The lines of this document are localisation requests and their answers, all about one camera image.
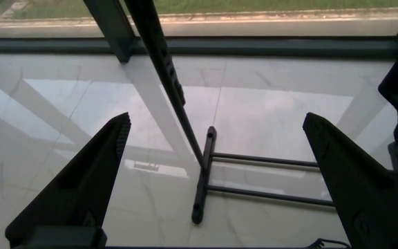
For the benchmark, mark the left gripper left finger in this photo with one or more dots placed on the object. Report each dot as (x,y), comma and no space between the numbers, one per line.
(74,200)

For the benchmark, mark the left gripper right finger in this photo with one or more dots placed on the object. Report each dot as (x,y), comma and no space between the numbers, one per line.
(368,207)

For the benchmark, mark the black clothes rack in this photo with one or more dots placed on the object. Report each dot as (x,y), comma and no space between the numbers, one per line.
(166,69)

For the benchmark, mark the window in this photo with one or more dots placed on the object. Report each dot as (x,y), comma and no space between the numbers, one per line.
(254,46)

